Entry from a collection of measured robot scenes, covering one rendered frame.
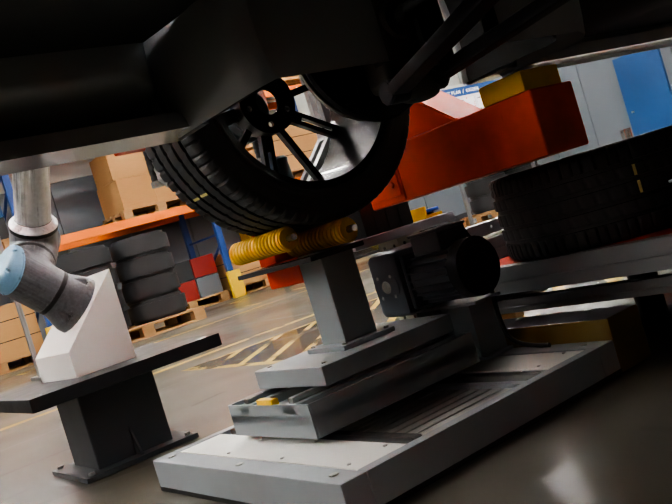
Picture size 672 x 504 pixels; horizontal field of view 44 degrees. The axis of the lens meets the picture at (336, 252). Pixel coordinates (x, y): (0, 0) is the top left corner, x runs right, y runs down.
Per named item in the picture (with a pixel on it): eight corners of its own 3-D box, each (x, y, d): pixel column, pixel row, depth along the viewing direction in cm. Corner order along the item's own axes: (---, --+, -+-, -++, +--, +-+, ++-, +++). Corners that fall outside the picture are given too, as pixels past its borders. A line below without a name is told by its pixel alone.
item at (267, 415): (319, 444, 174) (305, 399, 174) (237, 439, 203) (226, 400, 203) (481, 365, 203) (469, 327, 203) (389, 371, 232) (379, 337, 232)
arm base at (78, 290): (54, 334, 272) (26, 320, 267) (79, 283, 280) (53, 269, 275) (76, 330, 257) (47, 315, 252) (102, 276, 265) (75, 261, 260)
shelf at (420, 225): (356, 251, 250) (353, 241, 250) (324, 259, 264) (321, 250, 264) (455, 219, 275) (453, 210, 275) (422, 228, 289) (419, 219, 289)
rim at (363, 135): (380, 210, 201) (188, 154, 174) (327, 227, 220) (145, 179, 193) (394, 20, 213) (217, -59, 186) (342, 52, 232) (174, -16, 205)
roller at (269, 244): (287, 251, 189) (280, 227, 189) (227, 269, 213) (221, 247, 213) (308, 245, 192) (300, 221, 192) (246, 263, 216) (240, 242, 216)
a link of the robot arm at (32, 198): (7, 280, 270) (-9, 57, 230) (15, 251, 284) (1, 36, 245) (56, 282, 273) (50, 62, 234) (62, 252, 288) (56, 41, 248)
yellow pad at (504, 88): (525, 90, 196) (519, 70, 196) (483, 108, 207) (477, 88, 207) (562, 83, 204) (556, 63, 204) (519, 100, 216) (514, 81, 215)
